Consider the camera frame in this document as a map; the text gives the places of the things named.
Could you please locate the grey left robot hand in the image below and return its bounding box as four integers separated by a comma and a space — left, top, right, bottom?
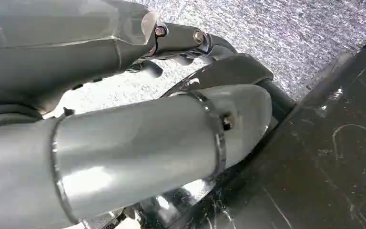
0, 0, 273, 229

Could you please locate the ribbed grey left arm sleeve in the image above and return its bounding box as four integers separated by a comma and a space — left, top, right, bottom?
0, 103, 44, 130

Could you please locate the scratched black robot foot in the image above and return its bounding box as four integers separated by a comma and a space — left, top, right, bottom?
170, 29, 366, 229

